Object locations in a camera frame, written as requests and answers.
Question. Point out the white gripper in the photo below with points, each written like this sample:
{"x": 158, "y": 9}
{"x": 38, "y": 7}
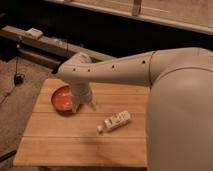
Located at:
{"x": 81, "y": 94}

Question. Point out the small white plastic bottle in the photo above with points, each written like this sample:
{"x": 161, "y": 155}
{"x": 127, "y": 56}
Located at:
{"x": 115, "y": 121}

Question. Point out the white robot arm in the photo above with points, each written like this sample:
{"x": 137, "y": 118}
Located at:
{"x": 179, "y": 119}

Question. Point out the orange ceramic bowl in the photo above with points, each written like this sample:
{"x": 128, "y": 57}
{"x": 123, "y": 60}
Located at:
{"x": 61, "y": 99}

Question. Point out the wooden board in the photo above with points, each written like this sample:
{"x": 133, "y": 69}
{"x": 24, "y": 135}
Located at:
{"x": 66, "y": 139}

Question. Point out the long wooden beam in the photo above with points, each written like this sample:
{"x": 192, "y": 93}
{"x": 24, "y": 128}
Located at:
{"x": 48, "y": 44}

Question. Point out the small white box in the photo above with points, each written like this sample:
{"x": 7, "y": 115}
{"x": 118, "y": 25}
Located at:
{"x": 35, "y": 33}

